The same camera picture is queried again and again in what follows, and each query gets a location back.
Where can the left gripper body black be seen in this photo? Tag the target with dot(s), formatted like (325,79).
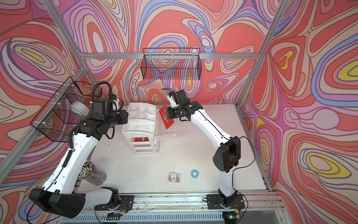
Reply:
(121,118)

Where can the black wire basket wall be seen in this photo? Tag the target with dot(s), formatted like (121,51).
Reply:
(56,119)
(171,63)

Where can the metal cup with pens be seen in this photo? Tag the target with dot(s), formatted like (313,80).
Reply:
(92,174)

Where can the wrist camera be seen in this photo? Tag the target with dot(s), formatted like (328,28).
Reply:
(107,106)
(177,98)

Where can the red postcard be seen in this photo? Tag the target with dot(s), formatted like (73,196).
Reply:
(165,118)
(142,139)

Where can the black wire basket back wall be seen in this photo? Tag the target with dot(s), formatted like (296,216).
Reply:
(171,63)

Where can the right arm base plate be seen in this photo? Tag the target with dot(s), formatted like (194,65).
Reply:
(217,201)

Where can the white plastic drawer organizer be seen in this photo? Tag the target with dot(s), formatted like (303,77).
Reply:
(142,122)

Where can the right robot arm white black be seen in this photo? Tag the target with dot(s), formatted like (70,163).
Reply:
(228,148)

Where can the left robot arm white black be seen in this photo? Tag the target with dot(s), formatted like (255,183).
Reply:
(57,195)

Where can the red postcard in drawer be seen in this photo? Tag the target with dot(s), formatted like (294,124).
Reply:
(142,139)

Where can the white tape roll in basket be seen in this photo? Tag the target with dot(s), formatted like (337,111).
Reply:
(79,108)

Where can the blue tape roll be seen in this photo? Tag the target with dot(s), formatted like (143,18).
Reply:
(194,174)

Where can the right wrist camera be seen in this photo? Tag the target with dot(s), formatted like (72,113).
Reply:
(177,98)

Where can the clear plastic drawer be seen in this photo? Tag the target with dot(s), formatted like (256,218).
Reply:
(166,134)

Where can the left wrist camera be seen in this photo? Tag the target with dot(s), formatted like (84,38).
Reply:
(107,106)

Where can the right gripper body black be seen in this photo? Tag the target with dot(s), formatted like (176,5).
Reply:
(174,113)

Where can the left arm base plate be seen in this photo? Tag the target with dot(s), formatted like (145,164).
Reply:
(123,203)

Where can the black wire basket left wall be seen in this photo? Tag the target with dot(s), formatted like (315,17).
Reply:
(56,119)

